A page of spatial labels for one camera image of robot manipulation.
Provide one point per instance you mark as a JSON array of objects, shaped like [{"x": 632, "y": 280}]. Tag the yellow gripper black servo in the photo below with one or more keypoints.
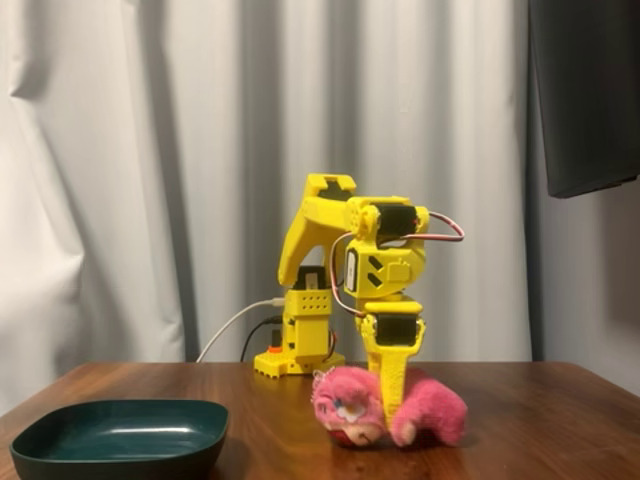
[{"x": 393, "y": 328}]

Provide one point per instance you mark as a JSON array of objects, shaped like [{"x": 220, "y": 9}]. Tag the pink plush strawberry bear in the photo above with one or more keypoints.
[{"x": 435, "y": 405}]

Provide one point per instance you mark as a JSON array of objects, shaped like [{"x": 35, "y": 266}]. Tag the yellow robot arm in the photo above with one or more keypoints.
[{"x": 310, "y": 225}]

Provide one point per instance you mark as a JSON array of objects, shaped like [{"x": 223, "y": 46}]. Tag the orange and black clamp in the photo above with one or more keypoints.
[{"x": 275, "y": 347}]

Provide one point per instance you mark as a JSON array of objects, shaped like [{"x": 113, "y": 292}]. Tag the dark teal square plate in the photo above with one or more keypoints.
[{"x": 120, "y": 425}]

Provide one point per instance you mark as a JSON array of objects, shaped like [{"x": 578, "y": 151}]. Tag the white curtain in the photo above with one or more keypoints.
[{"x": 150, "y": 150}]

